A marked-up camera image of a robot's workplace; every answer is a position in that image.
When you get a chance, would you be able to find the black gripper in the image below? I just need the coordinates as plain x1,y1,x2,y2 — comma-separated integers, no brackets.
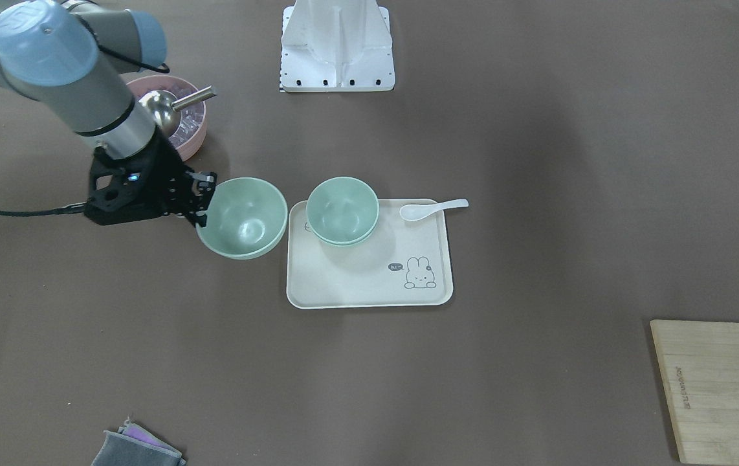
83,129,217,228

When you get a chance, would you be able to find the green bowl robot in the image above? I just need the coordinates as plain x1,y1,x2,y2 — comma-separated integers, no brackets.
307,177,381,239
196,177,289,260

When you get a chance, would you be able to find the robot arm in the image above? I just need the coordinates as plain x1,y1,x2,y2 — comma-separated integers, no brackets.
0,1,216,227

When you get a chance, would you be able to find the pink bowl with ice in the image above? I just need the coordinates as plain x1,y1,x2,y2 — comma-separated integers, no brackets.
127,74,208,161

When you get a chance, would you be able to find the metal ice scoop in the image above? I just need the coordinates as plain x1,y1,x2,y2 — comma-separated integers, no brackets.
138,86,217,135

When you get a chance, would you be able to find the green bowl on tray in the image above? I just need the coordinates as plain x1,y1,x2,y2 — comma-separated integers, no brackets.
305,220,378,247

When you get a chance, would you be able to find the white ceramic spoon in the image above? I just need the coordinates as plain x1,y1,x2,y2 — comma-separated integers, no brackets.
399,199,469,222

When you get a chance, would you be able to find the beige rabbit tray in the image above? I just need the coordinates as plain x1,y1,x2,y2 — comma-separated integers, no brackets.
286,199,454,309

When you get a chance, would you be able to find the grey purple cloth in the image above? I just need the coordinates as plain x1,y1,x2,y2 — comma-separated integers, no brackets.
91,419,187,465

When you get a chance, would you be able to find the wooden cutting board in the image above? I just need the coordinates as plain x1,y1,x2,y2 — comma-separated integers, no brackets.
650,319,739,465

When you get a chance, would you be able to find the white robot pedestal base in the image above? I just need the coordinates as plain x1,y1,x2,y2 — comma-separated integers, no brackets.
279,1,395,93

